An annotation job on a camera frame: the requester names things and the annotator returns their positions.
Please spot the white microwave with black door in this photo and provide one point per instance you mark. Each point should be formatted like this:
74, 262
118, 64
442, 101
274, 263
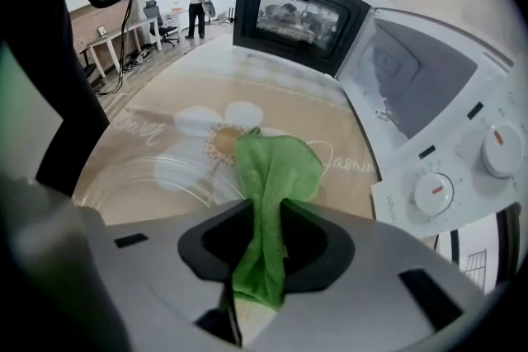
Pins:
453, 160

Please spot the clear glass plate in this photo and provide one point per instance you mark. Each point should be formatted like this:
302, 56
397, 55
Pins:
136, 193

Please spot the green cloth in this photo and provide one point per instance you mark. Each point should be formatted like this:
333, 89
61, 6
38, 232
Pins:
272, 177

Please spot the person's black jacket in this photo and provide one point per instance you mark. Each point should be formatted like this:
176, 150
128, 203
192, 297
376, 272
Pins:
41, 74

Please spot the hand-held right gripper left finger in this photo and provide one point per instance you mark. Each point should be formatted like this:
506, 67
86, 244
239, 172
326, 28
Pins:
156, 280

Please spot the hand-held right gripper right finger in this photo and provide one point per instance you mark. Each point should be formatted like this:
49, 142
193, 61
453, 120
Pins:
363, 301

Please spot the small office desk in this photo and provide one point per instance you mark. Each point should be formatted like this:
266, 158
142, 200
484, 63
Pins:
123, 31

